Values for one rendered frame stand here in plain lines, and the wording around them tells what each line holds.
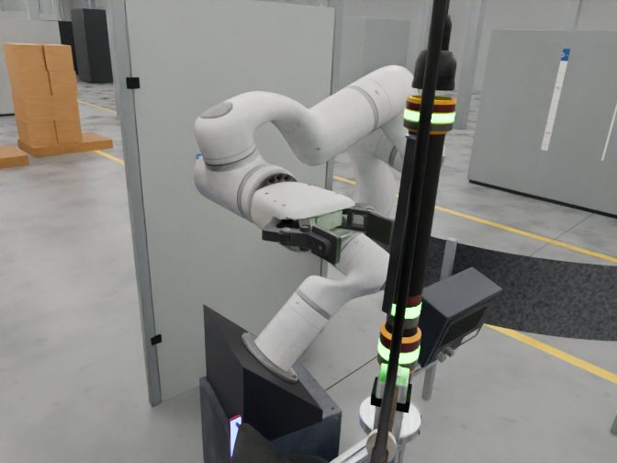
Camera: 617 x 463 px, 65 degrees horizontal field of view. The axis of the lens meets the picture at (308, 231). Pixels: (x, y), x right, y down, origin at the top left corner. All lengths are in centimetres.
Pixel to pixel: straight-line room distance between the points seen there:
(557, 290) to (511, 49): 483
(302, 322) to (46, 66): 756
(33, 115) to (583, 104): 750
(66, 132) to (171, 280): 636
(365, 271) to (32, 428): 210
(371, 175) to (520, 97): 592
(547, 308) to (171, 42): 210
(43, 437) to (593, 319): 270
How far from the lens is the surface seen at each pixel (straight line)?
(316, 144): 75
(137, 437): 271
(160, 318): 258
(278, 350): 129
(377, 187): 111
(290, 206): 56
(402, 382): 51
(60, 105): 860
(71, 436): 281
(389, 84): 87
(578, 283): 258
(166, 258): 245
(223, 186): 67
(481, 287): 142
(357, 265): 126
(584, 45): 672
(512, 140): 702
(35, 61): 846
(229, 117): 65
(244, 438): 59
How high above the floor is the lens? 185
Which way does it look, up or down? 22 degrees down
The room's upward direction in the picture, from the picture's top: 3 degrees clockwise
